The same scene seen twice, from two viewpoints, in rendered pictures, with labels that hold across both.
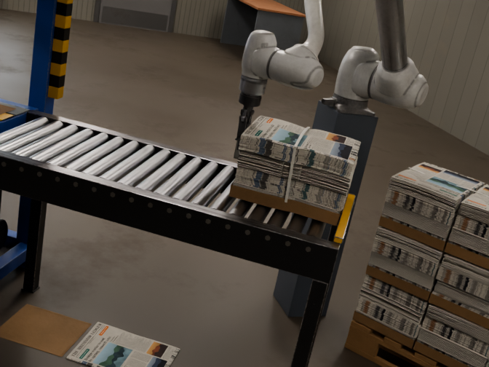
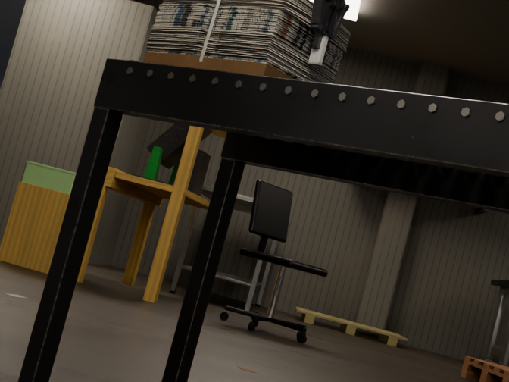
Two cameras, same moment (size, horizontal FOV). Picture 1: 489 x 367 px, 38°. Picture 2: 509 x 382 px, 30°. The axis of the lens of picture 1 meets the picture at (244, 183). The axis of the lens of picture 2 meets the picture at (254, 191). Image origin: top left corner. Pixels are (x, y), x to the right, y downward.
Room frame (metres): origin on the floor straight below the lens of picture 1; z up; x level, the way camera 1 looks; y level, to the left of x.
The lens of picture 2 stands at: (4.28, 0.98, 0.42)
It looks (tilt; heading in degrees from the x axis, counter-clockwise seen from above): 4 degrees up; 207
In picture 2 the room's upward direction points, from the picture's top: 15 degrees clockwise
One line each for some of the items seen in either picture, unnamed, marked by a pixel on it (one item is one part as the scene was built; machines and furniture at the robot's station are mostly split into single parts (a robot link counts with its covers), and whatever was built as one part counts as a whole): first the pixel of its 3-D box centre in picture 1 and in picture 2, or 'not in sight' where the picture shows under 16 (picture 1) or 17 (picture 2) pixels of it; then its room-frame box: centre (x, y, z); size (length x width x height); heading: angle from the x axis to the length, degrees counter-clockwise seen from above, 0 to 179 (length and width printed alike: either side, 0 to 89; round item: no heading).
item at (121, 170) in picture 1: (127, 166); not in sight; (2.37, 0.42, 0.77); 0.47 x 0.05 x 0.05; 170
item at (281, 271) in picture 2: not in sight; (282, 260); (-1.47, -1.66, 0.48); 0.62 x 0.62 x 0.97
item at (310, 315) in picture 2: not in sight; (348, 327); (-4.57, -2.22, 0.05); 1.10 x 0.76 x 0.10; 113
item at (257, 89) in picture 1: (252, 85); not in sight; (2.34, 0.04, 1.16); 0.09 x 0.09 x 0.06
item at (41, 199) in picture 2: not in sight; (138, 167); (-1.48, -2.98, 0.87); 1.35 x 1.21 x 1.75; 20
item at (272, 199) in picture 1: (261, 183); (273, 89); (2.32, -0.06, 0.83); 0.29 x 0.16 x 0.04; 170
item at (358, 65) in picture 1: (359, 72); not in sight; (3.03, -0.39, 1.17); 0.18 x 0.16 x 0.22; 56
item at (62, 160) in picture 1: (78, 153); not in sight; (2.40, 0.62, 0.77); 0.47 x 0.05 x 0.05; 170
